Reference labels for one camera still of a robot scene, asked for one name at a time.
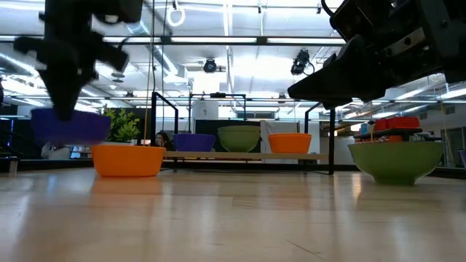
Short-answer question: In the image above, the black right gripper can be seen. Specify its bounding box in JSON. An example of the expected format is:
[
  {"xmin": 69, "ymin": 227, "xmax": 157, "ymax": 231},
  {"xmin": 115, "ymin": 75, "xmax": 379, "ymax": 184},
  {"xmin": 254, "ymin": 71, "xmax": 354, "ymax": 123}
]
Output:
[{"xmin": 287, "ymin": 0, "xmax": 466, "ymax": 103}]

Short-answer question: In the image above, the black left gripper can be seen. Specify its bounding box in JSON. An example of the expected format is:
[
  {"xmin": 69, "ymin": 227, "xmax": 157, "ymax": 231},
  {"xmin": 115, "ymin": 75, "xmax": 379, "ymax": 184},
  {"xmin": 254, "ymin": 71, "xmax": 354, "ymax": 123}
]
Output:
[{"xmin": 12, "ymin": 32, "xmax": 130, "ymax": 122}]

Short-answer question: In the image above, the blue plastic bowl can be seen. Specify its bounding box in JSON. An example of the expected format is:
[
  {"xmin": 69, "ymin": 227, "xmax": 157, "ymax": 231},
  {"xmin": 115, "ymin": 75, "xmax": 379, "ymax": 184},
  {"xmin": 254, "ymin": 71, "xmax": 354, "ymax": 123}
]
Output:
[
  {"xmin": 31, "ymin": 108, "xmax": 112, "ymax": 146},
  {"xmin": 173, "ymin": 133, "xmax": 216, "ymax": 153}
]

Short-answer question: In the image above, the orange plastic bowl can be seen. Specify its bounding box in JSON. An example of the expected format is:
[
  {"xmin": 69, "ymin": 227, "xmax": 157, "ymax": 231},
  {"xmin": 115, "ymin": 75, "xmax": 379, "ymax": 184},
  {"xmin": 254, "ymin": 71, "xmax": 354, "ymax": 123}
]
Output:
[
  {"xmin": 90, "ymin": 144, "xmax": 167, "ymax": 178},
  {"xmin": 268, "ymin": 132, "xmax": 312, "ymax": 154}
]

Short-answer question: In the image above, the green floral ceramic bowl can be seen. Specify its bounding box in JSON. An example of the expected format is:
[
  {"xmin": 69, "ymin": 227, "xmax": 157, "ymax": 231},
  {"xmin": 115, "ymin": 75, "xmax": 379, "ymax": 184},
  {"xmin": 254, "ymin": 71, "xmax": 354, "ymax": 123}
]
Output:
[
  {"xmin": 217, "ymin": 125, "xmax": 261, "ymax": 153},
  {"xmin": 347, "ymin": 140, "xmax": 445, "ymax": 186}
]

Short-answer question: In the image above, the black storage rack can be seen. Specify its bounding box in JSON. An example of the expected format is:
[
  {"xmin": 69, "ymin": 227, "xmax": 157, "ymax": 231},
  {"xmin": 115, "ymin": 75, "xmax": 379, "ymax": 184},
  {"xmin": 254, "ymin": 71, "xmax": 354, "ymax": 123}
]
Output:
[{"xmin": 352, "ymin": 127, "xmax": 443, "ymax": 143}]

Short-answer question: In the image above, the green plant in white pot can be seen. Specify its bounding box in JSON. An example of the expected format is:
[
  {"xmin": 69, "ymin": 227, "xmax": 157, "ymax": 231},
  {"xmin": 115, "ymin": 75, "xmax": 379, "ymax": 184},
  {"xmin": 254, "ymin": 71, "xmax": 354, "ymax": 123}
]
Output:
[{"xmin": 103, "ymin": 105, "xmax": 142, "ymax": 146}]

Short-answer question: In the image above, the red storage bin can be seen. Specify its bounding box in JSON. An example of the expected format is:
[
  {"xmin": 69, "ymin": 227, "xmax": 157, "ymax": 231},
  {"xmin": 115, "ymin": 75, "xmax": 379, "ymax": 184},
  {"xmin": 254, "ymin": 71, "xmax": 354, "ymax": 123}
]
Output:
[{"xmin": 374, "ymin": 116, "xmax": 421, "ymax": 132}]

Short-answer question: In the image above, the person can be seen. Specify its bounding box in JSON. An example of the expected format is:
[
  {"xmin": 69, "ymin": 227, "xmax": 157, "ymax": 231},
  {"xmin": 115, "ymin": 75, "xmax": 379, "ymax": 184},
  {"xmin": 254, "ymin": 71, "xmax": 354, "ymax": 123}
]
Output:
[{"xmin": 154, "ymin": 130, "xmax": 173, "ymax": 151}]

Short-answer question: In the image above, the wooden shelf with black legs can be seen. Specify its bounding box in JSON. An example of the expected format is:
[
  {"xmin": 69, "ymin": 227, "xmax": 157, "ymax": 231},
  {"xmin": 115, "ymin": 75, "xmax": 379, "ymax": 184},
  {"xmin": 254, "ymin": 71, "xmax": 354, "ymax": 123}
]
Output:
[{"xmin": 150, "ymin": 91, "xmax": 336, "ymax": 176}]

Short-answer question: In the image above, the black ceiling-mounted camera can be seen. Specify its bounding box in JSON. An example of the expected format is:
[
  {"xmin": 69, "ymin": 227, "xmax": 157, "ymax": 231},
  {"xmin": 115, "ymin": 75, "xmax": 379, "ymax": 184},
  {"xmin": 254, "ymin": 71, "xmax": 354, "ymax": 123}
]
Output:
[
  {"xmin": 202, "ymin": 57, "xmax": 218, "ymax": 74},
  {"xmin": 290, "ymin": 49, "xmax": 315, "ymax": 76}
]

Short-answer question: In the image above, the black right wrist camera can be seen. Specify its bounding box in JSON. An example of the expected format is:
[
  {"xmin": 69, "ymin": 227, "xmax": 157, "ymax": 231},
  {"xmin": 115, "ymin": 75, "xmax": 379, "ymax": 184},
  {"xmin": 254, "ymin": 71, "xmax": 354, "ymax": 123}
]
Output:
[{"xmin": 329, "ymin": 0, "xmax": 394, "ymax": 41}]

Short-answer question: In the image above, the yellow hanging rope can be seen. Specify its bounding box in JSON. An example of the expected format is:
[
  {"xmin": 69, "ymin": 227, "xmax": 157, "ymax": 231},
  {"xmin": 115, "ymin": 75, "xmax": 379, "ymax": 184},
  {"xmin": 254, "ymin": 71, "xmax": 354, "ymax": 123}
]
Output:
[{"xmin": 143, "ymin": 39, "xmax": 152, "ymax": 146}]

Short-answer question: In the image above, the black hanging cable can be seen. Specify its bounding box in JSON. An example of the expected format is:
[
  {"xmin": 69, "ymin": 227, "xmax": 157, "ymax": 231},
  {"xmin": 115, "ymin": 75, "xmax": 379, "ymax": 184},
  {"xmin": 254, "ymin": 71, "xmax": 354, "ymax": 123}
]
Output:
[{"xmin": 150, "ymin": 0, "xmax": 157, "ymax": 94}]

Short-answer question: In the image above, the black background rig frame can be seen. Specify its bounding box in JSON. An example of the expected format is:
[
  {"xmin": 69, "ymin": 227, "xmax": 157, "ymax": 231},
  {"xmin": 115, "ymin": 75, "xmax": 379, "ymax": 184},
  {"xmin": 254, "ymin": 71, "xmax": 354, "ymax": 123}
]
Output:
[{"xmin": 188, "ymin": 91, "xmax": 248, "ymax": 132}]

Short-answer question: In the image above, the white hanging ring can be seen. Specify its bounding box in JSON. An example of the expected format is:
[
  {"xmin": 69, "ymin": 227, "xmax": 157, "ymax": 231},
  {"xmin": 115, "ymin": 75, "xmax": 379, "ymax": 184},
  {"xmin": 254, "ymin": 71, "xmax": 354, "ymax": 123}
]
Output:
[{"xmin": 166, "ymin": 6, "xmax": 186, "ymax": 28}]

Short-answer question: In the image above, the black overhead frame bar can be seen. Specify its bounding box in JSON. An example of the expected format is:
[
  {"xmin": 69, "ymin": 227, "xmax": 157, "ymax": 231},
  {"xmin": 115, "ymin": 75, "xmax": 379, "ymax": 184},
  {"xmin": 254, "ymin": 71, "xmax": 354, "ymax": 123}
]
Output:
[{"xmin": 0, "ymin": 34, "xmax": 347, "ymax": 47}]

